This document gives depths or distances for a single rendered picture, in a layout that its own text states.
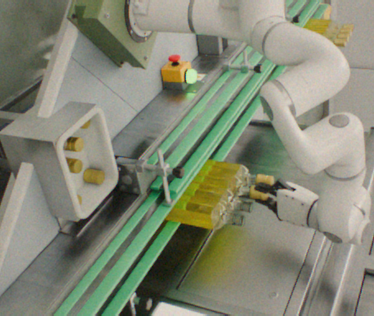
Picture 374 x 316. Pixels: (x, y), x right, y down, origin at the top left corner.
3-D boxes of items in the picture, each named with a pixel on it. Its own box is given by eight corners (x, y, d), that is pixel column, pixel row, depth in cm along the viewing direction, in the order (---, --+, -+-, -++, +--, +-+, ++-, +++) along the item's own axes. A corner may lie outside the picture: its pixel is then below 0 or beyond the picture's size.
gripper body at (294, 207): (325, 221, 137) (288, 206, 143) (326, 190, 131) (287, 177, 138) (311, 239, 132) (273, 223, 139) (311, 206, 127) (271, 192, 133)
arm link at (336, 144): (327, 119, 117) (269, 151, 116) (316, 44, 102) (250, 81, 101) (374, 164, 106) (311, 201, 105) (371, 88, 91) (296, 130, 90)
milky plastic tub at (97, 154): (52, 217, 126) (82, 224, 122) (25, 137, 114) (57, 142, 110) (92, 175, 139) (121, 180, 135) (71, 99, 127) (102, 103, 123)
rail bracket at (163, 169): (142, 202, 138) (185, 211, 133) (131, 148, 129) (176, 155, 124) (148, 196, 140) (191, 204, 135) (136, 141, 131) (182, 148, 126)
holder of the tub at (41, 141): (57, 233, 129) (83, 239, 126) (24, 137, 114) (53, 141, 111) (95, 192, 142) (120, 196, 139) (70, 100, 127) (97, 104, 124)
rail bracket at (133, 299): (101, 312, 129) (149, 327, 123) (95, 292, 125) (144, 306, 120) (110, 299, 132) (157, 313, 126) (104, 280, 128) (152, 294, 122)
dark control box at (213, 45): (197, 53, 188) (219, 55, 184) (195, 32, 183) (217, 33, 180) (207, 44, 194) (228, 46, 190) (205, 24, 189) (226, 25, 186)
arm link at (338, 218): (334, 141, 113) (341, 197, 128) (305, 186, 108) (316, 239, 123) (372, 153, 108) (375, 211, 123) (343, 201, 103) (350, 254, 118)
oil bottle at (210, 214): (150, 217, 144) (223, 233, 135) (146, 201, 141) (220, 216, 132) (159, 204, 148) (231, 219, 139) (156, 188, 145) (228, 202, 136)
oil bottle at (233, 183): (168, 191, 152) (238, 204, 144) (166, 175, 149) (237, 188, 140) (177, 179, 157) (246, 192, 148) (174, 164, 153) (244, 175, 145)
